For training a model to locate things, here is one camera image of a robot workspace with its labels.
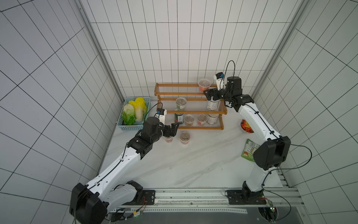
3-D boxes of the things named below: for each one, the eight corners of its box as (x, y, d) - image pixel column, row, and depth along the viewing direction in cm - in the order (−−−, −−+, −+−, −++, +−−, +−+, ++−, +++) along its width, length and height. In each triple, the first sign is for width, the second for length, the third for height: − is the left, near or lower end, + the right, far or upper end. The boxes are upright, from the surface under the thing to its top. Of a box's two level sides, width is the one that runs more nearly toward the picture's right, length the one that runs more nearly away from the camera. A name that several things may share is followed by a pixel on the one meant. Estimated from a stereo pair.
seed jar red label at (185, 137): (180, 144, 94) (180, 141, 90) (180, 134, 99) (180, 130, 96) (190, 144, 94) (190, 141, 90) (189, 134, 99) (190, 130, 96)
